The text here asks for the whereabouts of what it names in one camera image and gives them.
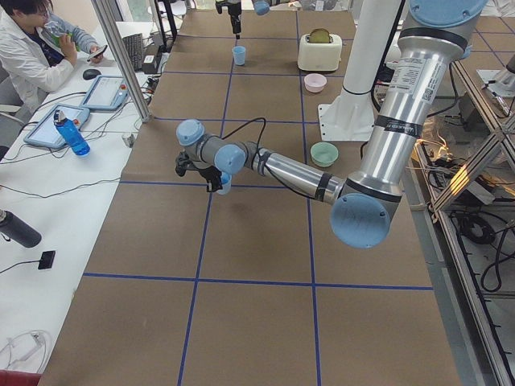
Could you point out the light blue cup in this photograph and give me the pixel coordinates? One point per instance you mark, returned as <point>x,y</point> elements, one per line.
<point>239,55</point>
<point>226,184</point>

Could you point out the cream toaster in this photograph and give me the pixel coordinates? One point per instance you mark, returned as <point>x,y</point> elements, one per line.
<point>319,57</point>

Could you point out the toast slice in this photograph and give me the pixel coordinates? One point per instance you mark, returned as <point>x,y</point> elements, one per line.
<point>319,35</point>

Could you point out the black box on desk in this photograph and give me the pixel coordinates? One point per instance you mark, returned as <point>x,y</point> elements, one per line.
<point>152,58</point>

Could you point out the pink bowl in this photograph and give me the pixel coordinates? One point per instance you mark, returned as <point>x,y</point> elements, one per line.
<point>314,82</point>

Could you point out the black keyboard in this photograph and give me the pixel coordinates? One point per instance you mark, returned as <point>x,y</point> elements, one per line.
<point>134,48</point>

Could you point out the green bowl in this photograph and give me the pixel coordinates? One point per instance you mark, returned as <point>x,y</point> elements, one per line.
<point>324,154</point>

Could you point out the far teach pendant tablet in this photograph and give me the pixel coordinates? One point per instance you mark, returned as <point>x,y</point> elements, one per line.
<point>107,93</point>

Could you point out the teach pendant tablet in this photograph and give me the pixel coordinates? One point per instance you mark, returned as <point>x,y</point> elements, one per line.
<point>45,133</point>
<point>107,93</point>

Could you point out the blue water bottle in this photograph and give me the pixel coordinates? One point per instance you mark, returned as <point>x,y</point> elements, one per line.
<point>70,133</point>

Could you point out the black computer mouse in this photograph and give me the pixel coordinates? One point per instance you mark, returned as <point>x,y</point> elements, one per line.
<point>90,74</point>

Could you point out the near teach pendant tablet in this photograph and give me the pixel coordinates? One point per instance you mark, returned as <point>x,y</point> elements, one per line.
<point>45,133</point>

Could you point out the small black square device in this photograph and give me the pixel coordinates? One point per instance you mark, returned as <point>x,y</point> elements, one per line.
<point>46,260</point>

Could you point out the black thermos bottle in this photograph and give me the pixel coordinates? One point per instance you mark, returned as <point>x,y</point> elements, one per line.
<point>19,231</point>

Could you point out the person in white coat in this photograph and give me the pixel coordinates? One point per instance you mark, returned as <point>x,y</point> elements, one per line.
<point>39,49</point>

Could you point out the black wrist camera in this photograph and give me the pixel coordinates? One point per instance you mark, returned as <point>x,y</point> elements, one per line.
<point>182,164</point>

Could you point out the aluminium frame post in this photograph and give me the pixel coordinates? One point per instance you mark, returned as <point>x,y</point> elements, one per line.
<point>109,27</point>

